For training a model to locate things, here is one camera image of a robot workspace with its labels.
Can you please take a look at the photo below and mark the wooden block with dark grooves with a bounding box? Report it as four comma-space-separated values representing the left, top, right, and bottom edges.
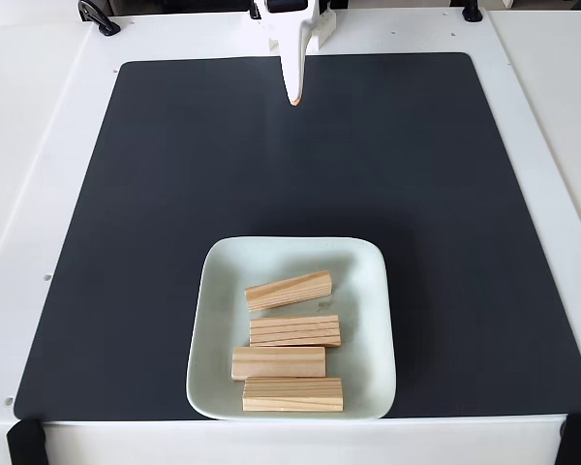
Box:
249, 314, 343, 349

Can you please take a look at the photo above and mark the black rubber mat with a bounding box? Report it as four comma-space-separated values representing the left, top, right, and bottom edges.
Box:
13, 51, 581, 421

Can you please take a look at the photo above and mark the wooden block with dark knot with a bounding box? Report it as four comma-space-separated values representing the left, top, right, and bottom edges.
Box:
244, 269, 334, 314

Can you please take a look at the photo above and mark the pale green square plate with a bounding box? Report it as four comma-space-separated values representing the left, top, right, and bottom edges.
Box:
185, 235, 398, 421

